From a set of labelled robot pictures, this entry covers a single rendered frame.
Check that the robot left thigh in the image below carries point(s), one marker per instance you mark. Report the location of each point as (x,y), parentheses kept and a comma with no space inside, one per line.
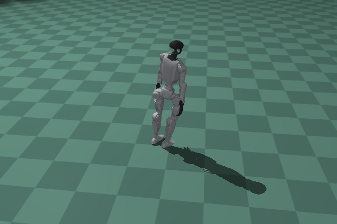
(159,102)

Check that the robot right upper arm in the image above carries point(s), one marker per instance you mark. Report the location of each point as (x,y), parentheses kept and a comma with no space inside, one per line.
(182,72)

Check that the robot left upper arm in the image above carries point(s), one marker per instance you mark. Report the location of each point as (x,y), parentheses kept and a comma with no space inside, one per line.
(161,61)

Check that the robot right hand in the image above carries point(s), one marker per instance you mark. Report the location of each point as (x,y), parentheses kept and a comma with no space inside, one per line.
(181,108)

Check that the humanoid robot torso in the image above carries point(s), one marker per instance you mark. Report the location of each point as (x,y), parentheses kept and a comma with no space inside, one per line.
(170,76)

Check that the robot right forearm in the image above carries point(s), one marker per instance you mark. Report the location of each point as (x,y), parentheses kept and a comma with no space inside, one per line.
(182,93)

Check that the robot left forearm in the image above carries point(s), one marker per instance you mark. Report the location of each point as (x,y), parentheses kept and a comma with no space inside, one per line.
(159,78)

